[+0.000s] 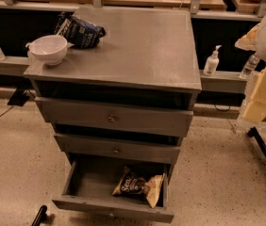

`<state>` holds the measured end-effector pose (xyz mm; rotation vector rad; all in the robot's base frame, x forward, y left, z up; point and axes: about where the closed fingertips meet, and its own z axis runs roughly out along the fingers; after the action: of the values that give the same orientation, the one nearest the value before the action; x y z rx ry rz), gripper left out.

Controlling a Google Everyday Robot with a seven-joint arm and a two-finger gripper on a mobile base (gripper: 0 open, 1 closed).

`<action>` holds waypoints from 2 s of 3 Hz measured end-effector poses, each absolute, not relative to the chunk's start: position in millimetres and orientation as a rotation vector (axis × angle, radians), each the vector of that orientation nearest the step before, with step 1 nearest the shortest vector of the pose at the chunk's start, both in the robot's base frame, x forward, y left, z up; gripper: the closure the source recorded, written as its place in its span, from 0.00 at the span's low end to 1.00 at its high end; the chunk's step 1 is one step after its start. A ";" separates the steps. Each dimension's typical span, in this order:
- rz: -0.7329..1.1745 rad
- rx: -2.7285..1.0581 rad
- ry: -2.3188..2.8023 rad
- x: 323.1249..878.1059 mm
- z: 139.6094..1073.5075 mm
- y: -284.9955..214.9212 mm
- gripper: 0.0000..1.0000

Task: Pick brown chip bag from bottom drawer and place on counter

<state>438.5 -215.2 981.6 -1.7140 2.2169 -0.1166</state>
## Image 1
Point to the grey middle drawer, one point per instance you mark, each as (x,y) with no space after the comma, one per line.
(117,148)

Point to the grey drawer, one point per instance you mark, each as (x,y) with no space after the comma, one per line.
(90,184)
(117,148)
(149,120)

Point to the grey drawer cabinet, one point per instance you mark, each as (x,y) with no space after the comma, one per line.
(147,59)

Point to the white pump bottle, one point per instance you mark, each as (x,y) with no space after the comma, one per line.
(212,62)

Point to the grey rail shelf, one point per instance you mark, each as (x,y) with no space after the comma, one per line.
(12,70)

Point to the grey top drawer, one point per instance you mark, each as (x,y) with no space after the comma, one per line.
(149,120)

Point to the dark blue chip bag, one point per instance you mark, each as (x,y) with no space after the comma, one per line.
(80,33)

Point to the white bowl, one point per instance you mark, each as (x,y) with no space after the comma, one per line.
(49,50)

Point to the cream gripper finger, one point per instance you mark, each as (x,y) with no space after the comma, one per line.
(248,41)
(255,110)

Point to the brown chip bag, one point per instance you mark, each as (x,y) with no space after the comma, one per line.
(133,183)

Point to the grey bottom drawer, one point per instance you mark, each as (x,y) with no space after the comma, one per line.
(90,184)

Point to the black post bottom left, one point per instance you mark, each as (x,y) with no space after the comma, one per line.
(40,217)

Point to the clear water bottle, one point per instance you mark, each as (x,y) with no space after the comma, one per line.
(249,66)

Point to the black power box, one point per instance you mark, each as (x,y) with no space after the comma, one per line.
(19,97)

